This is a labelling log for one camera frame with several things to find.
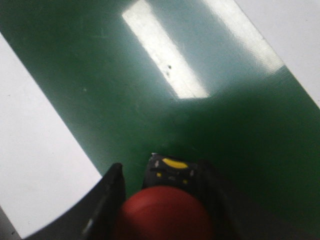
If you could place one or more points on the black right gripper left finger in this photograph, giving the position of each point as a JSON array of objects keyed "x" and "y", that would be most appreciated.
[{"x": 94, "y": 215}]

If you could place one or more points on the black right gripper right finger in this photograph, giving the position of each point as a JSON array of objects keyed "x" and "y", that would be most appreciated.
[{"x": 214, "y": 199}]

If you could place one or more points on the green conveyor belt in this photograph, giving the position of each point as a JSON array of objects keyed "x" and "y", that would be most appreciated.
[{"x": 193, "y": 79}]

